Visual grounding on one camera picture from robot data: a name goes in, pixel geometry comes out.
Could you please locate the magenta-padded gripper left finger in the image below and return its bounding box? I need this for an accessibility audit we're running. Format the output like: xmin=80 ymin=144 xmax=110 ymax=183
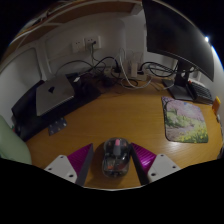
xmin=43 ymin=143 xmax=95 ymax=187

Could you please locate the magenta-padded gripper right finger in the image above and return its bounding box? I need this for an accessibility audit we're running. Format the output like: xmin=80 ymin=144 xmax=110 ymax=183
xmin=129 ymin=142 xmax=183 ymax=186

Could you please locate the transparent computer mouse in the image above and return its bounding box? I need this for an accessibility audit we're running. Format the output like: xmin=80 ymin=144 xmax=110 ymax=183
xmin=101 ymin=136 xmax=131 ymax=178

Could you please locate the landscape print mouse pad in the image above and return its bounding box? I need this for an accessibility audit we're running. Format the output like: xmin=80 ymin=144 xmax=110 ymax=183
xmin=161 ymin=96 xmax=209 ymax=144

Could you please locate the black laptop case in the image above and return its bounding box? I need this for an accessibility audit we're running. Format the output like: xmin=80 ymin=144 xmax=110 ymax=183
xmin=10 ymin=72 xmax=102 ymax=142

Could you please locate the sage green plastic bin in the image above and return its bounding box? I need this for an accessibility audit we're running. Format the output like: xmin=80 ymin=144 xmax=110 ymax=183
xmin=0 ymin=114 xmax=33 ymax=165

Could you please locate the silver laptop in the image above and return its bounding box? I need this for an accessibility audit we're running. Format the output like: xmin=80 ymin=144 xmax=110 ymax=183
xmin=35 ymin=74 xmax=76 ymax=117

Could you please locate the white power strip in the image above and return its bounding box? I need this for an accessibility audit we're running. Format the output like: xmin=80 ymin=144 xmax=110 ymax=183
xmin=103 ymin=61 xmax=148 ymax=82

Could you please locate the black keyboard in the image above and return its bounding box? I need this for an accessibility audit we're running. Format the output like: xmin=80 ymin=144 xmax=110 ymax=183
xmin=190 ymin=80 xmax=214 ymax=104

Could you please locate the black computer monitor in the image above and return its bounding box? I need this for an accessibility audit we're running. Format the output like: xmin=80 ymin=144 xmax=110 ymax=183
xmin=141 ymin=0 xmax=215 ymax=102

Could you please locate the small dark metal bracket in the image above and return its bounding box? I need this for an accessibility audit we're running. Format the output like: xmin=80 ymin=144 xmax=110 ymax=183
xmin=47 ymin=117 xmax=68 ymax=136

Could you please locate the white cable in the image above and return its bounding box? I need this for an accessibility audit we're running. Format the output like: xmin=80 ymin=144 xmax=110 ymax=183
xmin=118 ymin=48 xmax=153 ymax=90

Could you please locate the white wall outlet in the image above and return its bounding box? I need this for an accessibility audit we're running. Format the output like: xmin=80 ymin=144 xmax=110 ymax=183
xmin=71 ymin=38 xmax=85 ymax=53
xmin=84 ymin=35 xmax=102 ymax=51

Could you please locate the wooden wall shelf unit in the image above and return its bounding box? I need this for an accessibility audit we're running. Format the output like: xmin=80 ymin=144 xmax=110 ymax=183
xmin=6 ymin=0 xmax=144 ymax=39

